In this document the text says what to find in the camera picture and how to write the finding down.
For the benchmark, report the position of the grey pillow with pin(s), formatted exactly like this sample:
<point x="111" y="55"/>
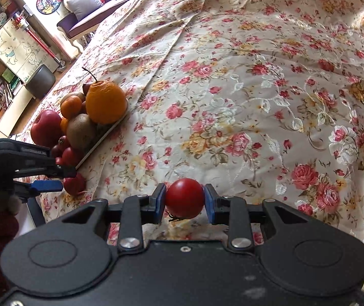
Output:
<point x="84" y="1"/>

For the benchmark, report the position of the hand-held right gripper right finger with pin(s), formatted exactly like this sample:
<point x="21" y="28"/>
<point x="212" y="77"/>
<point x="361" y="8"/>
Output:
<point x="210" y="204"/>

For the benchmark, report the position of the white board with dark frame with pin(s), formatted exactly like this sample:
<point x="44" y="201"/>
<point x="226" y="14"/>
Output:
<point x="37" y="212"/>

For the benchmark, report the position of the small orange mandarin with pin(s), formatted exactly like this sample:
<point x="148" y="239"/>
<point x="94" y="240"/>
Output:
<point x="64" y="125"/>
<point x="71" y="107"/>

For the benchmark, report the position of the red stick vacuum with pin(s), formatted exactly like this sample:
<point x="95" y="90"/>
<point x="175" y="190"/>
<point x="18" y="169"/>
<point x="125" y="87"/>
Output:
<point x="38" y="41"/>

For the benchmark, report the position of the dark red pear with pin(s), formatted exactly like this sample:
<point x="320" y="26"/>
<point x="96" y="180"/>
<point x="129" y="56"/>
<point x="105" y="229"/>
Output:
<point x="87" y="88"/>

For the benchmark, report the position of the brown kiwi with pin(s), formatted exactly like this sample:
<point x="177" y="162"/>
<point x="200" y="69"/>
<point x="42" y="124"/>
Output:
<point x="80" y="130"/>

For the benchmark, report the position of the purple sofa bench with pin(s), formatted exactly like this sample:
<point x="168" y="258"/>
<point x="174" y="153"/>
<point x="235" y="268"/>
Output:
<point x="80" y="27"/>

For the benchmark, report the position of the person's left hand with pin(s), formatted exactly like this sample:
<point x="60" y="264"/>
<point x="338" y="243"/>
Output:
<point x="14" y="204"/>

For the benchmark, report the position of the white low shelf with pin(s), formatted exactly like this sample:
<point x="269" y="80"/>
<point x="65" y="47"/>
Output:
<point x="16" y="108"/>

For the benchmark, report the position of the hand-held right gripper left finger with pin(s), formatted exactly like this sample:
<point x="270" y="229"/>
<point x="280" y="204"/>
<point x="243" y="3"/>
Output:
<point x="160" y="202"/>

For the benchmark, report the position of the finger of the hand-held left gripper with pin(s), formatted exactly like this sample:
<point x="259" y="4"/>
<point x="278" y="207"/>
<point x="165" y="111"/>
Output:
<point x="48" y="186"/>
<point x="26" y="161"/>

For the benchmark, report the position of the large orange citrus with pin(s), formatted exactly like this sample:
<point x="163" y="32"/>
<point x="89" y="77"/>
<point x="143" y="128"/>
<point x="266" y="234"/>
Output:
<point x="105" y="103"/>

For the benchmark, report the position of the tan brown fruit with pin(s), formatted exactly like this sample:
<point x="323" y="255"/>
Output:
<point x="77" y="95"/>

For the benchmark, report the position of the white rectangular plate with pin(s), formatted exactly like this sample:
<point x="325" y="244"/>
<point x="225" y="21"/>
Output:
<point x="105" y="134"/>

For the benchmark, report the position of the red tomato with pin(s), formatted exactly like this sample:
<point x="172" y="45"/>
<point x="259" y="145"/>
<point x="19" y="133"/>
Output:
<point x="184" y="197"/>
<point x="56" y="151"/>
<point x="72" y="156"/>
<point x="64" y="142"/>
<point x="75" y="185"/>

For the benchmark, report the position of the round colourful dartboard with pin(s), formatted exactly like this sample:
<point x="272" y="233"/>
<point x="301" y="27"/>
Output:
<point x="49" y="2"/>

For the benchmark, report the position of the white cabinet with cartoon drawings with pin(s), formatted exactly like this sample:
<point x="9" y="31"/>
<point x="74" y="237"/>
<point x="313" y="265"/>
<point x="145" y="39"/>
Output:
<point x="16" y="47"/>

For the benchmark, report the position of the grey round stool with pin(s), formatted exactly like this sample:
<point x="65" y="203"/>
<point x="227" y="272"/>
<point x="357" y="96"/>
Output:
<point x="40" y="81"/>

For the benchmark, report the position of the red apple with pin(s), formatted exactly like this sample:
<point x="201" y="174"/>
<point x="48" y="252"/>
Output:
<point x="45" y="127"/>

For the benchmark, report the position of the floral bedspread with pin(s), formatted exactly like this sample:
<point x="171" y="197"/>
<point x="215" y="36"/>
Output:
<point x="233" y="102"/>

